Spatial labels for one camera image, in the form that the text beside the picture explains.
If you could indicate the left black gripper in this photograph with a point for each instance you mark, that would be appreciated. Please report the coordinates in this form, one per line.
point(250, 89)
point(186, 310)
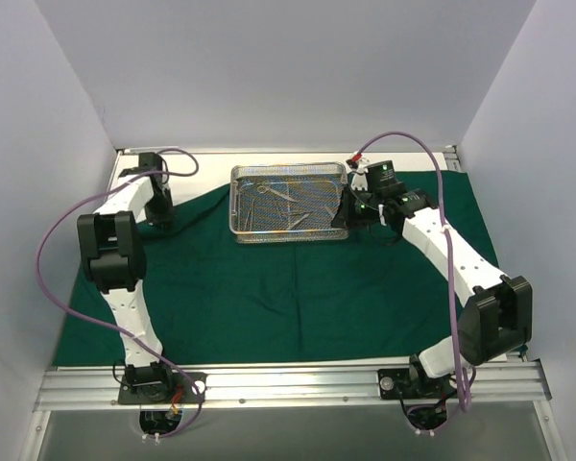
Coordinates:
point(159, 211)

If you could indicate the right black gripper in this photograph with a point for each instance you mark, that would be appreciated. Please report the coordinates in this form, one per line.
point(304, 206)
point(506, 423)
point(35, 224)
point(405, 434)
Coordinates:
point(350, 211)

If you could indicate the silver instrument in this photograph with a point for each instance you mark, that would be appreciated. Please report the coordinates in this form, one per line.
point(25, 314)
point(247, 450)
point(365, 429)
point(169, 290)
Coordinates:
point(329, 211)

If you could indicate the metal mesh instrument tray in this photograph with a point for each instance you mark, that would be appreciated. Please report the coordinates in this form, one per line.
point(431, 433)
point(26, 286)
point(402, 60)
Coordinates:
point(313, 185)

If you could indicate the green surgical cloth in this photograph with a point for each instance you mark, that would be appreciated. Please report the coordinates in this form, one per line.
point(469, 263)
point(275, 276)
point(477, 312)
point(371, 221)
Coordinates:
point(213, 300)

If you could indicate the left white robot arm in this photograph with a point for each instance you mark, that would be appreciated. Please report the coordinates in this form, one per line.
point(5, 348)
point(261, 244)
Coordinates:
point(114, 260)

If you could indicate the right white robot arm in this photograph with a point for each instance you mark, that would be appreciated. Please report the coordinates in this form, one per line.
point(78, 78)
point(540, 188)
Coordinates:
point(497, 310)

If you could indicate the silver surgical scissors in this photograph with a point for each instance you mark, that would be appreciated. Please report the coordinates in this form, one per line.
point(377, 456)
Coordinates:
point(264, 187)

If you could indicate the silver forceps centre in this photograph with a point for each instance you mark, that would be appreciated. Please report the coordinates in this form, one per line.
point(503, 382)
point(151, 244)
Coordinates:
point(289, 215)

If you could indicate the silver forceps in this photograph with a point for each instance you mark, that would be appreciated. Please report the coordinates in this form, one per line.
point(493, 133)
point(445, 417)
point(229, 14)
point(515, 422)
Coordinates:
point(249, 217)
point(289, 215)

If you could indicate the silver forceps left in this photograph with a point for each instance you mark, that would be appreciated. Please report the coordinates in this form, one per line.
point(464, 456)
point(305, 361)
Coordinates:
point(249, 217)

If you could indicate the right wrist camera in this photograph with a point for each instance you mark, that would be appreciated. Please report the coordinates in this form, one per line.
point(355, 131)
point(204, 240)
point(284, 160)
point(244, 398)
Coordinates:
point(382, 180)

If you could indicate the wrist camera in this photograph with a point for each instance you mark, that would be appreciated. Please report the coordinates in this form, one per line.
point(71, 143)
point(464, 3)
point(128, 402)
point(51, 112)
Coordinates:
point(151, 161)
point(382, 180)

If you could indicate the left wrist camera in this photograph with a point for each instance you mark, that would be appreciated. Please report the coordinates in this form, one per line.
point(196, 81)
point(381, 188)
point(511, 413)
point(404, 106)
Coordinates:
point(151, 161)

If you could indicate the aluminium right side rail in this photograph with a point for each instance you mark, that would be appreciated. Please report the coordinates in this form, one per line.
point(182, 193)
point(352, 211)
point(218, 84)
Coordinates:
point(451, 159)

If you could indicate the aluminium rail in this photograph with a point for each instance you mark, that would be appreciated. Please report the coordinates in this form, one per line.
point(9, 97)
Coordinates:
point(313, 384)
point(451, 159)

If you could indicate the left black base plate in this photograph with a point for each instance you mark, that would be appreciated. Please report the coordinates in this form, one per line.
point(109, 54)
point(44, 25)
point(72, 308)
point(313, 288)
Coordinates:
point(145, 386)

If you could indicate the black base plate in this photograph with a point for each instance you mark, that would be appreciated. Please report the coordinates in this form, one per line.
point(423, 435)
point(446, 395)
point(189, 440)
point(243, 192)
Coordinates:
point(145, 386)
point(395, 383)

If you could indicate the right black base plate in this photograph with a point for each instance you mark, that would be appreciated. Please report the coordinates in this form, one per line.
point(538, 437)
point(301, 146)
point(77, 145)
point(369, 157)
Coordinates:
point(395, 383)

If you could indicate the aluminium front rail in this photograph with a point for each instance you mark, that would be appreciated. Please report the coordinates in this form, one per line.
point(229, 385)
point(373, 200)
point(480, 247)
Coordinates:
point(313, 384)

